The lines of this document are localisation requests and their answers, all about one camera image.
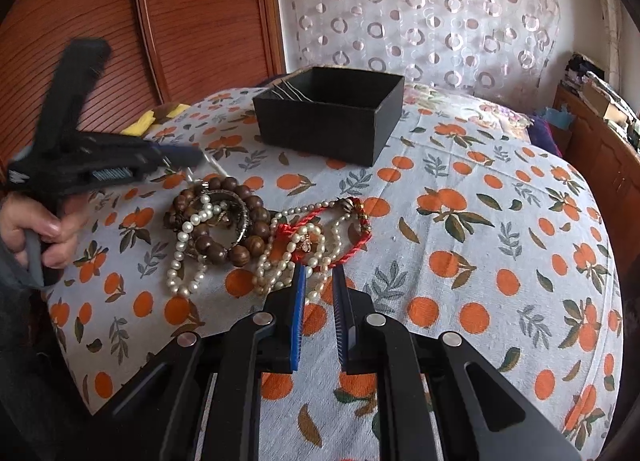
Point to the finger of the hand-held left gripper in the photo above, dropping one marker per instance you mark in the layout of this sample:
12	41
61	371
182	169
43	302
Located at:
177	153

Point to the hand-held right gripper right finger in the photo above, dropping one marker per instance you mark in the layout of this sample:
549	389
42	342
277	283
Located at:
340	321

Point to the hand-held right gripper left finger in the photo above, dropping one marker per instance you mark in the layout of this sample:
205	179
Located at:
299	316

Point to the engraved silver metal bangle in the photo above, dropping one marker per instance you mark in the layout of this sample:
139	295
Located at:
243	226

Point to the bundle of thin silver bangles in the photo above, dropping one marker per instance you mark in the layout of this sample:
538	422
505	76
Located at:
287	91

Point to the black cardboard box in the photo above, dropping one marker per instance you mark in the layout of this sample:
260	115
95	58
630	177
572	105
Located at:
320	121

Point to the person's left hand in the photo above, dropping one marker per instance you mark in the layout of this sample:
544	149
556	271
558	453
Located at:
31	216

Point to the yellow plush toy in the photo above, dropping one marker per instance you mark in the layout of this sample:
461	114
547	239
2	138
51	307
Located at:
145	123

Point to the orange fruit print bedsheet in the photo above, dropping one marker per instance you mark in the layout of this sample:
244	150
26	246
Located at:
450	266

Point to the brown wooden wardrobe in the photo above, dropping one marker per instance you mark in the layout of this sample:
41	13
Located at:
150	16

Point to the floral quilt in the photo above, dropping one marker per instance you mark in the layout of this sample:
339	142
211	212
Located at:
470	108

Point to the sheer curtain with circles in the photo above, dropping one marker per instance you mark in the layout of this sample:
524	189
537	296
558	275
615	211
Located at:
410	6

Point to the purple blanket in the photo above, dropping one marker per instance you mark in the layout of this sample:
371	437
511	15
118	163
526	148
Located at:
547	138

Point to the blue plastic bag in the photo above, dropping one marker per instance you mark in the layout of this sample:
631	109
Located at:
555	117

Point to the brown wooden cabinet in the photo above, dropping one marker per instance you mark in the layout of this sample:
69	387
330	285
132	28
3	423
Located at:
600	156

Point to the pile of clutter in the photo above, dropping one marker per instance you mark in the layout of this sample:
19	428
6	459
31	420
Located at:
600	86

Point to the patterned window curtain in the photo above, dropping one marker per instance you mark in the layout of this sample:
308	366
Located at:
607	16

